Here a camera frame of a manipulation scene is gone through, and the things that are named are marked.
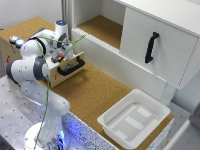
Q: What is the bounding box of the wooden drawer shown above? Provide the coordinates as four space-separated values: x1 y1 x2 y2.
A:
43 50 86 89

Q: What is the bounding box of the wooden drawer box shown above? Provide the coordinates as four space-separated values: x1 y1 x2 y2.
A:
0 16 73 82

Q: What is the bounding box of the green cable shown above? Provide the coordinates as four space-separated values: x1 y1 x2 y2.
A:
33 33 87 150

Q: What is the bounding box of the red button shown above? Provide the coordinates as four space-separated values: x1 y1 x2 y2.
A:
9 34 19 44

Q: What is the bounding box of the blue button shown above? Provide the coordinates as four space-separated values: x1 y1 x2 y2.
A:
15 38 26 48

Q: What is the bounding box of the white plastic box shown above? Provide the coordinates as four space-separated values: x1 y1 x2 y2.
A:
96 88 172 150

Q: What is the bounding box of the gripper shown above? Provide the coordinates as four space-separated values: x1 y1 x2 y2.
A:
49 45 68 65

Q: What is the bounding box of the white cabinet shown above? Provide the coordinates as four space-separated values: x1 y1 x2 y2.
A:
69 0 200 105

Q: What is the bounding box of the black door handle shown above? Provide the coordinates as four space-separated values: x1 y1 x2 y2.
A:
144 31 160 64

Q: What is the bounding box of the white sliding door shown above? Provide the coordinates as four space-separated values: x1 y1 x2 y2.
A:
118 6 200 90

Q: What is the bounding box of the black drawer handle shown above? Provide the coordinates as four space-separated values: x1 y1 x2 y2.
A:
56 56 86 77

